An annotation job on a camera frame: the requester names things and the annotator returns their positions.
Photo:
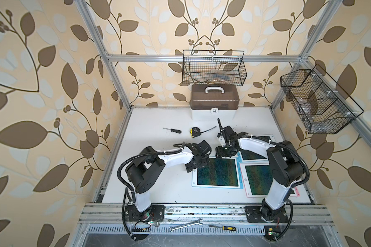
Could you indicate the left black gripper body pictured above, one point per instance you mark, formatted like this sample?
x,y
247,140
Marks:
x,y
203,161

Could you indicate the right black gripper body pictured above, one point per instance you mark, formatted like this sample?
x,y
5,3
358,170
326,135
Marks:
x,y
225,151

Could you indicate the blue writing tablet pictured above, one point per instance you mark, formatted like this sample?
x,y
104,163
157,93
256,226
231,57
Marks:
x,y
219,173
250,154

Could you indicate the pink writing tablet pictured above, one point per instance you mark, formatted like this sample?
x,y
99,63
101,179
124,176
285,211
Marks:
x,y
257,179

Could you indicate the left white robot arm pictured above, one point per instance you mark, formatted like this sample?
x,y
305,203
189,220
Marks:
x,y
140,172

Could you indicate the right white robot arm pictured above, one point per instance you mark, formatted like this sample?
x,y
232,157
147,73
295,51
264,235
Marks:
x,y
288,168

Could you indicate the black yellow tape measure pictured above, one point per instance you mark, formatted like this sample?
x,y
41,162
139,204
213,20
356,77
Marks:
x,y
196,131

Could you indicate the small black screwdriver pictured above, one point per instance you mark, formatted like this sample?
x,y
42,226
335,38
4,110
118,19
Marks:
x,y
173,130

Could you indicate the brown white toolbox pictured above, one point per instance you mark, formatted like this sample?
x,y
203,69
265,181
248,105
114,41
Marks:
x,y
213,101

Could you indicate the yellow black screwdriver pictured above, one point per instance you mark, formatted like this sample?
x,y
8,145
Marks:
x,y
224,228

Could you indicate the silver wrench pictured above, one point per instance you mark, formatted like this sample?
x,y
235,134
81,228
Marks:
x,y
174,228

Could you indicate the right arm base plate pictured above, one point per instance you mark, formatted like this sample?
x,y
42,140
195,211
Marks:
x,y
253,214

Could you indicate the back wire basket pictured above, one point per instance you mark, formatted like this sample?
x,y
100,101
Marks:
x,y
213,67

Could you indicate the wire basket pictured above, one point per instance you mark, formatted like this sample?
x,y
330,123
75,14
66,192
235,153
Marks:
x,y
323,105
213,67

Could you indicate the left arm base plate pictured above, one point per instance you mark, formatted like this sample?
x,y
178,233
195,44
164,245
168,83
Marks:
x,y
153,213

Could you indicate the right wire basket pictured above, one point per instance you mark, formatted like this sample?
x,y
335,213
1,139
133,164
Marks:
x,y
323,105

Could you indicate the aluminium front rail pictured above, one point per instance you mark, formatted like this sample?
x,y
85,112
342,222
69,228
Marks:
x,y
300,214

